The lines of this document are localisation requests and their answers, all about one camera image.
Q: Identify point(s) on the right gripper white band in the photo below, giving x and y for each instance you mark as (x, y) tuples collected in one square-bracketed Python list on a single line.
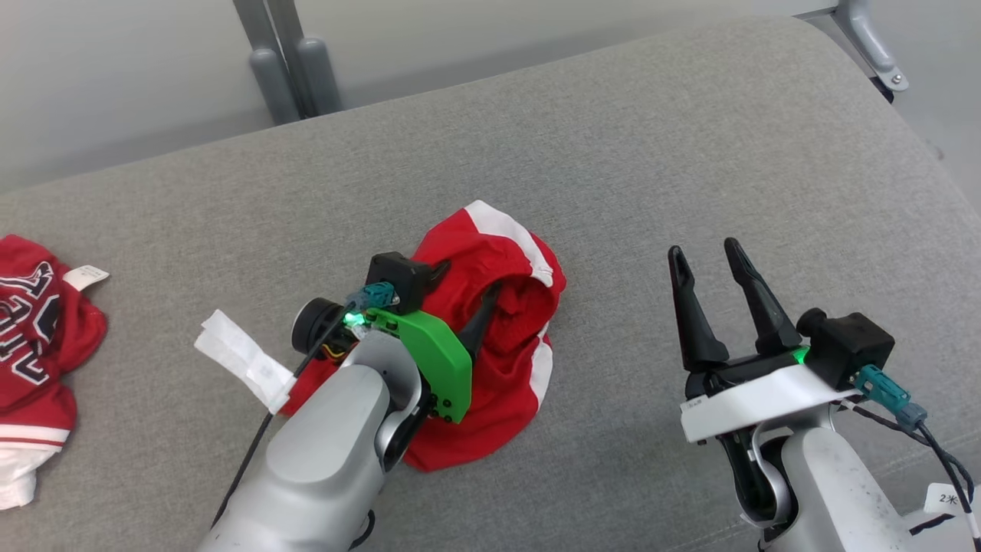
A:
[(755, 402)]

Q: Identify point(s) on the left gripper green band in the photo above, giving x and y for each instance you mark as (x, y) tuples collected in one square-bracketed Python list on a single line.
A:
[(441, 360)]

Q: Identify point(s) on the red shorts with white trim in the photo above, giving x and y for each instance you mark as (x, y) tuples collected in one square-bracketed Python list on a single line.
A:
[(521, 307)]

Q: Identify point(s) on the red and white basketball jersey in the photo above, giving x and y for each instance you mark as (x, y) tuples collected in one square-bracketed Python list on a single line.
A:
[(31, 368)]

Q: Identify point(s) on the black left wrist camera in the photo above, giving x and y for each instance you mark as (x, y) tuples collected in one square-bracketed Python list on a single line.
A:
[(395, 274)]

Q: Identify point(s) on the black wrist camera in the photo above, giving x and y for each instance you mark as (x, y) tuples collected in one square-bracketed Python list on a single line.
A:
[(851, 349), (395, 274)]

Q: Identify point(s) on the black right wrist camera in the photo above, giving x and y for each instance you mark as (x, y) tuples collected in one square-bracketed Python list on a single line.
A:
[(851, 349)]

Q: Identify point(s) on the grey metal double post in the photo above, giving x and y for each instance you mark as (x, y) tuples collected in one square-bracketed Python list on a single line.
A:
[(295, 69)]

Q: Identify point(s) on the grey metal frame bracket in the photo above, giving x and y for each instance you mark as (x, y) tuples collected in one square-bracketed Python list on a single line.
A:
[(866, 31)]

